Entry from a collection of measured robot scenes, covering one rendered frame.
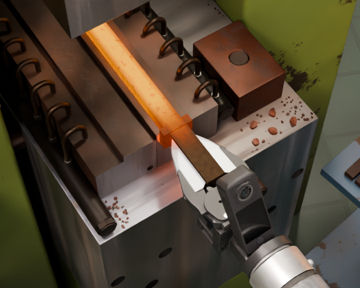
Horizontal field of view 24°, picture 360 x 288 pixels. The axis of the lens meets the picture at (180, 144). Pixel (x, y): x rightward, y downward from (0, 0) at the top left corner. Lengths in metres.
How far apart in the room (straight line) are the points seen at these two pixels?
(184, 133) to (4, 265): 0.52
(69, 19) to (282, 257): 0.39
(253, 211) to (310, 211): 1.20
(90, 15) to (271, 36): 0.60
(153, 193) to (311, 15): 0.47
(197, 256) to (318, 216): 0.86
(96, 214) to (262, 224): 0.23
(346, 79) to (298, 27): 1.02
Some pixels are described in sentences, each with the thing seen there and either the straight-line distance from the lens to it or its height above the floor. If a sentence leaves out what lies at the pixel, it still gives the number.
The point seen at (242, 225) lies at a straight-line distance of 1.02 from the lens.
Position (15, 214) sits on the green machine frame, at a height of 0.74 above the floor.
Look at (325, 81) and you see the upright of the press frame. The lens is 1.69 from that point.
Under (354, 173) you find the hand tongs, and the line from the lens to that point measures 1.48.
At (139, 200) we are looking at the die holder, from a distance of 1.17.
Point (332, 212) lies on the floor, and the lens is 2.23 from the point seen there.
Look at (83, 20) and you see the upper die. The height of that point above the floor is 1.29.
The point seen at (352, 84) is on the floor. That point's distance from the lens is 2.46.
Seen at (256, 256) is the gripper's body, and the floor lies 1.01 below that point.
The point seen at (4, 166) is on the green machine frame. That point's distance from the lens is 1.26.
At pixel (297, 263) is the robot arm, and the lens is 1.03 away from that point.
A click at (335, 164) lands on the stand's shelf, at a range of 1.50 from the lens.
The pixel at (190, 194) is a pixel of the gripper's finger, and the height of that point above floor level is 1.01.
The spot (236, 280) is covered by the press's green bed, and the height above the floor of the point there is 0.44.
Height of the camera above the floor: 1.95
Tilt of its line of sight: 58 degrees down
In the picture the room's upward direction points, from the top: straight up
